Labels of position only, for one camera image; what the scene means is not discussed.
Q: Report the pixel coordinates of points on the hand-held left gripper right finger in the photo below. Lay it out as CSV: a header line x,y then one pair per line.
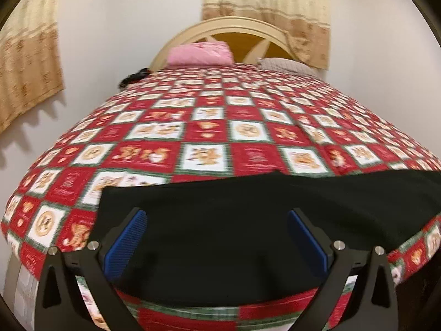
x,y
308,244

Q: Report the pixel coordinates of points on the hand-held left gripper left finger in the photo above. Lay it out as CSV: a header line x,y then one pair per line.
x,y
125,244

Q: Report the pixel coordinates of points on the black pants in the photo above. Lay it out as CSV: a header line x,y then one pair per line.
x,y
220,231

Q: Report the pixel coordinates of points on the white mattress side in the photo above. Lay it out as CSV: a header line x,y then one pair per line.
x,y
24,286

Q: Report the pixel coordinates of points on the red checkered printed bedspread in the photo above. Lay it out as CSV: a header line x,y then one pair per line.
x,y
213,131

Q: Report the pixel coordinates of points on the black object beside bed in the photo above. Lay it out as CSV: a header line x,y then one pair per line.
x,y
132,78

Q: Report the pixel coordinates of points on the striped grey pillow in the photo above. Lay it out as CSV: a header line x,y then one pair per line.
x,y
286,65

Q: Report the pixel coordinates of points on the pink pillow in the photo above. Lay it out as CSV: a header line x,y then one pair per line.
x,y
199,54

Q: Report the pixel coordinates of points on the cream wooden headboard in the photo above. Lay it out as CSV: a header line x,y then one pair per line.
x,y
272,43

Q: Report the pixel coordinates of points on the beige patterned curtain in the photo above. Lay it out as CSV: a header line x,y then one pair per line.
x,y
27,58
268,3

